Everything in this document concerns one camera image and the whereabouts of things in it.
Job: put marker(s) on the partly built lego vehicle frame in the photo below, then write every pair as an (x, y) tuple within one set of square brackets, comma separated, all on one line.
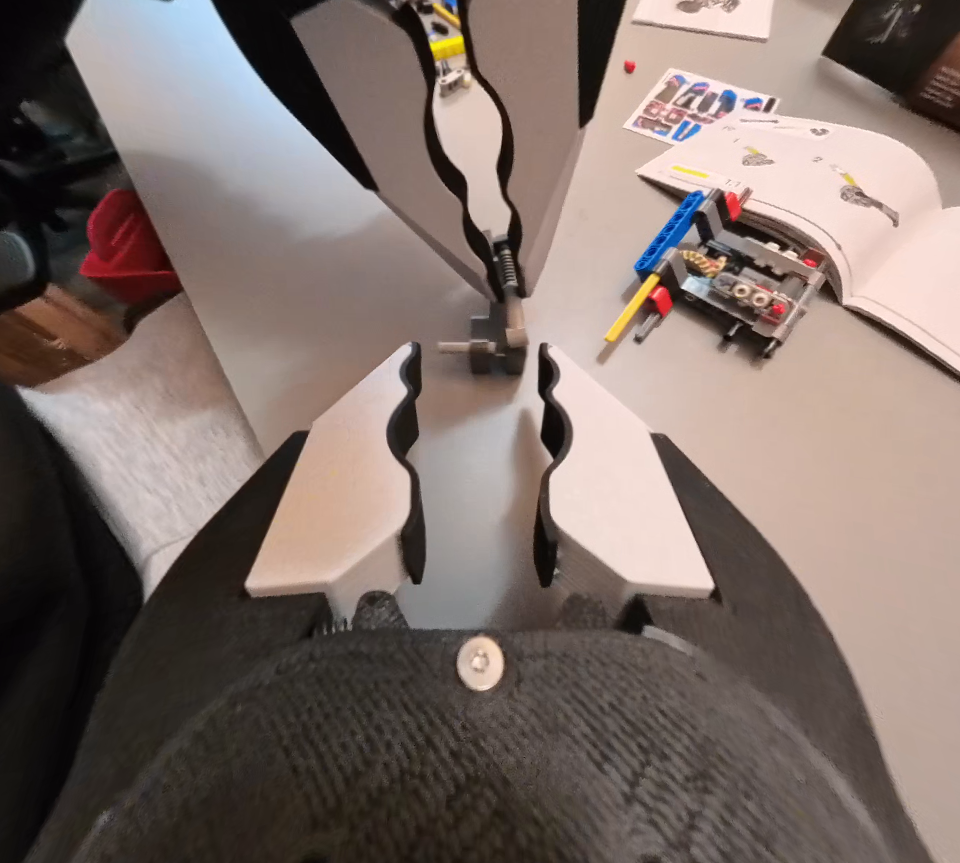
[(750, 278)]

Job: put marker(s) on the yellow lego beam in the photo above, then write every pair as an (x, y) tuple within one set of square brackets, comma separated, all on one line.
[(448, 48)]

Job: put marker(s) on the black office chair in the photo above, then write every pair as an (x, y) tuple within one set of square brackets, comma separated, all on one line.
[(45, 165)]

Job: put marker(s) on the dark lego set box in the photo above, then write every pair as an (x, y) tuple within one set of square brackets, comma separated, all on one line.
[(907, 15)]

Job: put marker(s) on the light grey lego connector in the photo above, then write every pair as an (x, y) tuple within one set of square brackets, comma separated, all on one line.
[(454, 83)]

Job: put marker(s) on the scattered small lego pieces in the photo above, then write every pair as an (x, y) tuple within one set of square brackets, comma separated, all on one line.
[(439, 8)]

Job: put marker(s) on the person's black clothing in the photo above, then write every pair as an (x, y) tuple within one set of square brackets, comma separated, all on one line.
[(52, 615)]

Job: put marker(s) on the open lego instruction booklet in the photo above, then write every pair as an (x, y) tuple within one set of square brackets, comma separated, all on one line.
[(862, 203)]

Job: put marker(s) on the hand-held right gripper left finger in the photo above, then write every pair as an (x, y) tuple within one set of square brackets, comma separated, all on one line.
[(337, 503)]

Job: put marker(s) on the lego sticker sheet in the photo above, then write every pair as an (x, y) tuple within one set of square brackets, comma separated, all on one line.
[(697, 105)]

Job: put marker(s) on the grey lego shock absorber piece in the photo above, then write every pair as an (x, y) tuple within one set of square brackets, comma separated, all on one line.
[(495, 345)]

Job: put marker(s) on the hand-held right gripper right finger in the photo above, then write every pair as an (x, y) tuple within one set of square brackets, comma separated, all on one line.
[(622, 503)]

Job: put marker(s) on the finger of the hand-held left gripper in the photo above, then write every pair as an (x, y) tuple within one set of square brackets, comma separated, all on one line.
[(367, 90), (540, 53)]

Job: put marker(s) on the red cloth bag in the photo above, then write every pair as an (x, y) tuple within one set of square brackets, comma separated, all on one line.
[(124, 248)]

